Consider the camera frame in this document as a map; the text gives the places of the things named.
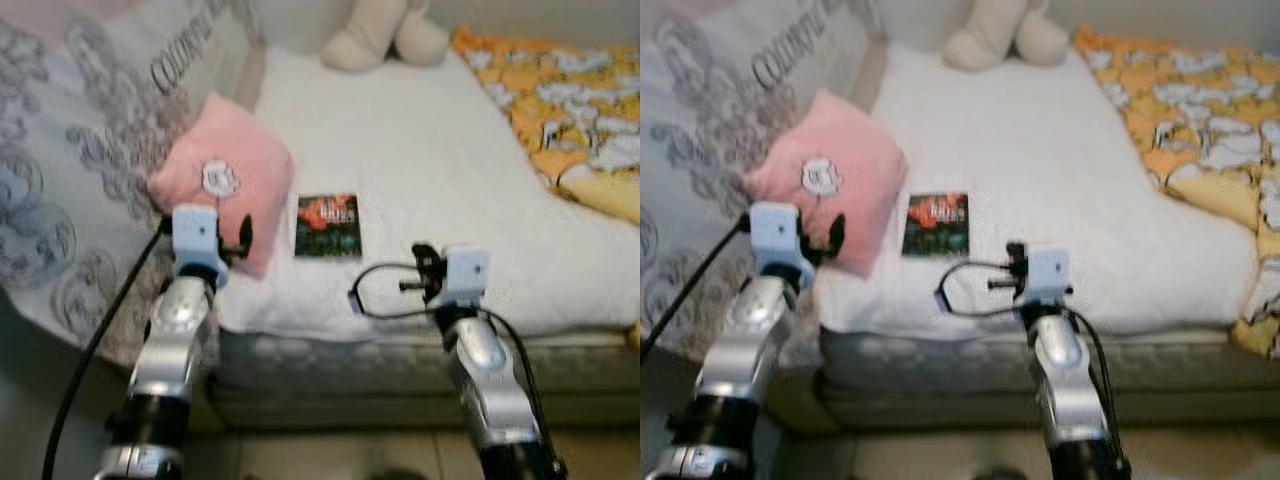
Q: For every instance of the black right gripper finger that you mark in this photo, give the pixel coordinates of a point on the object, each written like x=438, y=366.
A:
x=424, y=252
x=1016, y=251

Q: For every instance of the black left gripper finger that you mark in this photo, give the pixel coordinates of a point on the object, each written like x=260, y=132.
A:
x=245, y=232
x=838, y=231

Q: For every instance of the dark red cover book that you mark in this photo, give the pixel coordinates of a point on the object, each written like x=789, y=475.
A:
x=935, y=225
x=327, y=225

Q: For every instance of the pink pillow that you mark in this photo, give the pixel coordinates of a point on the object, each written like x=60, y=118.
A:
x=250, y=140
x=860, y=140

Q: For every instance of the yellow cartoon print duvet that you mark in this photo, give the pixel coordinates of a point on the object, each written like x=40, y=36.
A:
x=570, y=110
x=1190, y=110

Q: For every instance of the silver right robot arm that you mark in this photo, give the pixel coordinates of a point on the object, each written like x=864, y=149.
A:
x=490, y=380
x=1065, y=375

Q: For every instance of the white quilted bed sheet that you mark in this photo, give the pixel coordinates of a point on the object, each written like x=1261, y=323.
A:
x=1050, y=170
x=440, y=170

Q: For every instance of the beige quilted mattress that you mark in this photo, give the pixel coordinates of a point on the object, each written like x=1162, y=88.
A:
x=950, y=360
x=380, y=360

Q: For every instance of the white grey paisley quilt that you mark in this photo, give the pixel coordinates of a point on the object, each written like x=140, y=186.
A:
x=60, y=150
x=690, y=150

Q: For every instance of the beige plush toy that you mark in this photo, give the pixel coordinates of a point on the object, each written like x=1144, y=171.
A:
x=985, y=40
x=360, y=40

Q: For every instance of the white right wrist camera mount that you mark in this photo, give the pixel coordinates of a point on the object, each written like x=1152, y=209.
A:
x=1048, y=272
x=468, y=272

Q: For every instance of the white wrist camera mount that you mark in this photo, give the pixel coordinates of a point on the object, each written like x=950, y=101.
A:
x=1048, y=272
x=775, y=235
x=468, y=272
x=195, y=235

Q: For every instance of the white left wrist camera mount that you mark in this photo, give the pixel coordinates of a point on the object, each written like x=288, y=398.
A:
x=195, y=235
x=775, y=235

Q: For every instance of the beige bed frame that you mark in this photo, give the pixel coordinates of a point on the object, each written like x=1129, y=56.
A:
x=350, y=410
x=930, y=410

